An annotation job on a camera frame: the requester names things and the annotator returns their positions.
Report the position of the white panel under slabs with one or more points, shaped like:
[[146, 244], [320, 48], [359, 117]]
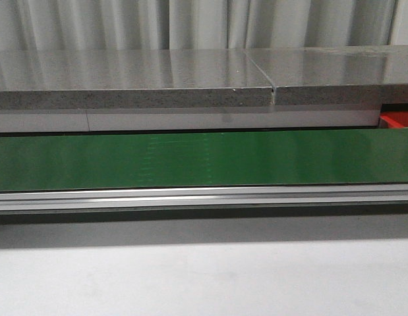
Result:
[[95, 121]]

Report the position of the green conveyor belt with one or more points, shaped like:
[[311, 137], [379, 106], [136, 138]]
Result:
[[295, 157]]

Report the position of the grey stone slab right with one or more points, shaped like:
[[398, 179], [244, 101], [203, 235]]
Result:
[[335, 75]]

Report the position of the grey stone slab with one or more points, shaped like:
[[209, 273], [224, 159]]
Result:
[[130, 79], [335, 75]]

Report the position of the grey stone slab left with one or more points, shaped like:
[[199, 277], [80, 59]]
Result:
[[130, 79]]

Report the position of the red plastic bin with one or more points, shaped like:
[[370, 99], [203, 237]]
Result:
[[394, 119]]

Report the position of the white pleated curtain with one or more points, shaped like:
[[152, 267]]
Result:
[[47, 25]]

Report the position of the aluminium conveyor side rail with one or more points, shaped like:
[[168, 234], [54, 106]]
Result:
[[202, 196]]

